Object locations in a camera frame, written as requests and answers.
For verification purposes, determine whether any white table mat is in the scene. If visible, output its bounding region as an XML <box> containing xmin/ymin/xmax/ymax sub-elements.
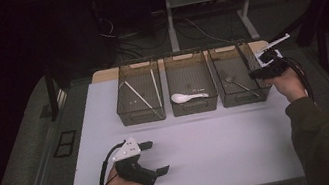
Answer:
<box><xmin>48</xmin><ymin>46</ymin><xmax>318</xmax><ymax>185</ymax></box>

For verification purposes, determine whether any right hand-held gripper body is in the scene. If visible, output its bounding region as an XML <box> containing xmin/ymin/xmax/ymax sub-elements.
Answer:
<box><xmin>252</xmin><ymin>33</ymin><xmax>297</xmax><ymax>81</ymax></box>

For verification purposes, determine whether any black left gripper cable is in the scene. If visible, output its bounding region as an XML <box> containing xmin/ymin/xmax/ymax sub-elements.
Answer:
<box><xmin>92</xmin><ymin>140</ymin><xmax>134</xmax><ymax>185</ymax></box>

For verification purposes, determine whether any person's right hand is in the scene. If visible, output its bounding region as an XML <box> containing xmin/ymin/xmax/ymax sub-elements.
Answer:
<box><xmin>264</xmin><ymin>64</ymin><xmax>310</xmax><ymax>107</ymax></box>

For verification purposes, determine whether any translucent brown storage bin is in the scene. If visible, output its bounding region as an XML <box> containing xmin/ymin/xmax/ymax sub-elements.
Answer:
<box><xmin>206</xmin><ymin>37</ymin><xmax>275</xmax><ymax>110</ymax></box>
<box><xmin>108</xmin><ymin>56</ymin><xmax>169</xmax><ymax>128</ymax></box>
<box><xmin>162</xmin><ymin>47</ymin><xmax>221</xmax><ymax>119</ymax></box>

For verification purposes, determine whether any white ceramic spoon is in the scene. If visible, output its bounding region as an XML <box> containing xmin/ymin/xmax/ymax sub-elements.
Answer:
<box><xmin>170</xmin><ymin>87</ymin><xmax>210</xmax><ymax>106</ymax></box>

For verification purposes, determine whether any bundle of black floor cables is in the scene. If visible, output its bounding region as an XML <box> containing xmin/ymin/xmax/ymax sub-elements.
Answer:
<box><xmin>95</xmin><ymin>7</ymin><xmax>174</xmax><ymax>65</ymax></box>

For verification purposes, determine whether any white chopstick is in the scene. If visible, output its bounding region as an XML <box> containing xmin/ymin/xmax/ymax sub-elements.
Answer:
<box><xmin>124</xmin><ymin>76</ymin><xmax>165</xmax><ymax>124</ymax></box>
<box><xmin>148</xmin><ymin>67</ymin><xmax>164</xmax><ymax>109</ymax></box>

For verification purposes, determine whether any white floor cable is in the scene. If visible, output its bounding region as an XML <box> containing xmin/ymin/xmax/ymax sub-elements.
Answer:
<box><xmin>184</xmin><ymin>10</ymin><xmax>233</xmax><ymax>51</ymax></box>

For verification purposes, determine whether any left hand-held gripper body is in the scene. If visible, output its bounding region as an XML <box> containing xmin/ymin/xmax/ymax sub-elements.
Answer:
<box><xmin>109</xmin><ymin>133</ymin><xmax>161</xmax><ymax>185</ymax></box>

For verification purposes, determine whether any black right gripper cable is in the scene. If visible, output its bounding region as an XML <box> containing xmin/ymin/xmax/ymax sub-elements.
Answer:
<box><xmin>281</xmin><ymin>52</ymin><xmax>316</xmax><ymax>106</ymax></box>

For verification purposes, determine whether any white metal desk frame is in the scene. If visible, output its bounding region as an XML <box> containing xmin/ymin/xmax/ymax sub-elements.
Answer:
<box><xmin>162</xmin><ymin>0</ymin><xmax>268</xmax><ymax>55</ymax></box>

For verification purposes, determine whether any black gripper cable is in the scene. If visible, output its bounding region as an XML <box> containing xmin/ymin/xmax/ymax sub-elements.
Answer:
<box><xmin>281</xmin><ymin>52</ymin><xmax>316</xmax><ymax>106</ymax></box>
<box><xmin>92</xmin><ymin>140</ymin><xmax>134</xmax><ymax>185</ymax></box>

